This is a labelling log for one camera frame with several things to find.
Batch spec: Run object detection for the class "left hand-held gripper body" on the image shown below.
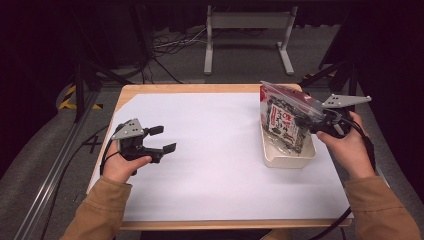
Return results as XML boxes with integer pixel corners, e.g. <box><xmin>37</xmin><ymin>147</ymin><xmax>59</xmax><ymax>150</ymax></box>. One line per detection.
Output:
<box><xmin>110</xmin><ymin>118</ymin><xmax>158</xmax><ymax>164</ymax></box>

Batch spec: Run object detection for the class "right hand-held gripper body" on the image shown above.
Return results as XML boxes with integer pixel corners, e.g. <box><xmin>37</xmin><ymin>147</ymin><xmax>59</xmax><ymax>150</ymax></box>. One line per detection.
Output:
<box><xmin>320</xmin><ymin>94</ymin><xmax>373</xmax><ymax>139</ymax></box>

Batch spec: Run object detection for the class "clear seaweed packet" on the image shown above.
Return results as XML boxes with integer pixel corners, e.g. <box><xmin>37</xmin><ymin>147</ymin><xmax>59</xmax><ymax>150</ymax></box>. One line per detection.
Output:
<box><xmin>259</xmin><ymin>80</ymin><xmax>329</xmax><ymax>155</ymax></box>

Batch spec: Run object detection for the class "white plastic container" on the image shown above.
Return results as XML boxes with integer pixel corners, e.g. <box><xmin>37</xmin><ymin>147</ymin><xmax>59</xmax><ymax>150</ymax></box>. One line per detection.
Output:
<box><xmin>259</xmin><ymin>119</ymin><xmax>318</xmax><ymax>169</ymax></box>

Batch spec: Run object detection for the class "red snack packet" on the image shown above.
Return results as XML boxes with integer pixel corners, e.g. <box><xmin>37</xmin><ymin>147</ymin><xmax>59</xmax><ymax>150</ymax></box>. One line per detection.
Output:
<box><xmin>259</xmin><ymin>84</ymin><xmax>314</xmax><ymax>111</ymax></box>

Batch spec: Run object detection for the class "person's right hand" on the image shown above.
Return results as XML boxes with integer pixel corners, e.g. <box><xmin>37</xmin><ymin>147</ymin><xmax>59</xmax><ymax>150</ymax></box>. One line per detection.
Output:
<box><xmin>315</xmin><ymin>110</ymin><xmax>377</xmax><ymax>180</ymax></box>

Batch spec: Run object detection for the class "person's left hand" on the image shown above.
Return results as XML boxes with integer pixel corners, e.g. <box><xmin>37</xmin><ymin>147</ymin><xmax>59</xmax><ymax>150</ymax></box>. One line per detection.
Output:
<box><xmin>100</xmin><ymin>139</ymin><xmax>154</xmax><ymax>184</ymax></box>

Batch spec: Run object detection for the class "black metal stand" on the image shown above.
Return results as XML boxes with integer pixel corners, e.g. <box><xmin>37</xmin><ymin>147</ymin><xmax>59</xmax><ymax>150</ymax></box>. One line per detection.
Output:
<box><xmin>71</xmin><ymin>49</ymin><xmax>134</xmax><ymax>123</ymax></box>
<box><xmin>299</xmin><ymin>59</ymin><xmax>359</xmax><ymax>113</ymax></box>

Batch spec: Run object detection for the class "person's tan jacket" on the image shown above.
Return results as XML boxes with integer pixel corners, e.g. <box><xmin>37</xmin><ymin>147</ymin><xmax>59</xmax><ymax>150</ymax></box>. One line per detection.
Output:
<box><xmin>263</xmin><ymin>229</ymin><xmax>289</xmax><ymax>240</ymax></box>

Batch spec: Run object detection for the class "white metal stand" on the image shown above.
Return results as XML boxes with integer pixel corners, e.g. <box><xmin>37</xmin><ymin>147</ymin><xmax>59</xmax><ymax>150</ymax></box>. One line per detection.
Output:
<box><xmin>203</xmin><ymin>4</ymin><xmax>299</xmax><ymax>76</ymax></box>

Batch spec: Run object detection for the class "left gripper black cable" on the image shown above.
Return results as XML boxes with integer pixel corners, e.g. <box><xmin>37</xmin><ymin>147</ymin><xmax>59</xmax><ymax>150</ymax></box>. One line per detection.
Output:
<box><xmin>99</xmin><ymin>124</ymin><xmax>124</xmax><ymax>176</ymax></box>

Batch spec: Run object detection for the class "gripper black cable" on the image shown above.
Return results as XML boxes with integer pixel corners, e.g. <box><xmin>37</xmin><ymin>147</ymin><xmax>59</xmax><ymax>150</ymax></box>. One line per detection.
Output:
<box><xmin>308</xmin><ymin>118</ymin><xmax>378</xmax><ymax>240</ymax></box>
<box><xmin>99</xmin><ymin>124</ymin><xmax>124</xmax><ymax>176</ymax></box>

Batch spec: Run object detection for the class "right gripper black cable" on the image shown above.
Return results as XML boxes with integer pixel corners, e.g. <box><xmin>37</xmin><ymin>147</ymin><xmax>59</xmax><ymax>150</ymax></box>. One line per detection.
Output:
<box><xmin>308</xmin><ymin>118</ymin><xmax>378</xmax><ymax>240</ymax></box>

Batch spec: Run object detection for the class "bundle of floor cables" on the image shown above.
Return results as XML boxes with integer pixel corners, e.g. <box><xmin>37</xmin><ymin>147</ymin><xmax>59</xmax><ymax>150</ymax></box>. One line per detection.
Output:
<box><xmin>143</xmin><ymin>28</ymin><xmax>209</xmax><ymax>84</ymax></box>

